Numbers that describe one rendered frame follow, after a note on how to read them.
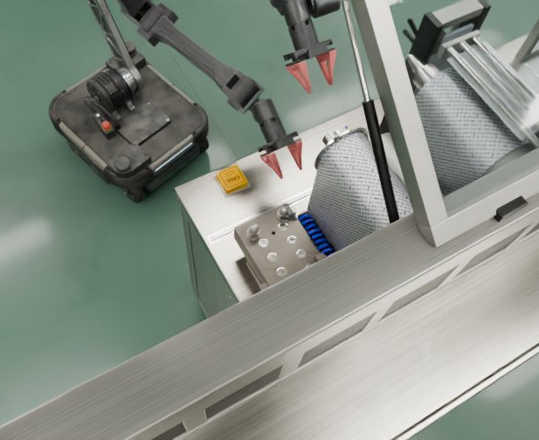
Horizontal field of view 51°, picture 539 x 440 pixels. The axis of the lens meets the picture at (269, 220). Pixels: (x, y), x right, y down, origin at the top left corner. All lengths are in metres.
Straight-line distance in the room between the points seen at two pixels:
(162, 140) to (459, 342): 1.86
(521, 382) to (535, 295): 1.61
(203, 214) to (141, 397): 0.99
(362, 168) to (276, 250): 0.33
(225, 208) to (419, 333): 0.82
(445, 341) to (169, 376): 0.48
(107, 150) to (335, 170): 1.50
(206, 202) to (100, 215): 1.13
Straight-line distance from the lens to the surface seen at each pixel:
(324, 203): 1.37
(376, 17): 0.70
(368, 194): 1.21
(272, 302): 0.70
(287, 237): 1.43
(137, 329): 2.44
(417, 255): 0.76
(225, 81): 1.49
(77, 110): 2.74
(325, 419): 0.89
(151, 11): 1.71
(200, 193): 1.64
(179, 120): 2.63
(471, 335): 0.99
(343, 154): 1.25
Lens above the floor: 2.31
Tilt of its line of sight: 62 degrees down
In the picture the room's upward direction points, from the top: 8 degrees clockwise
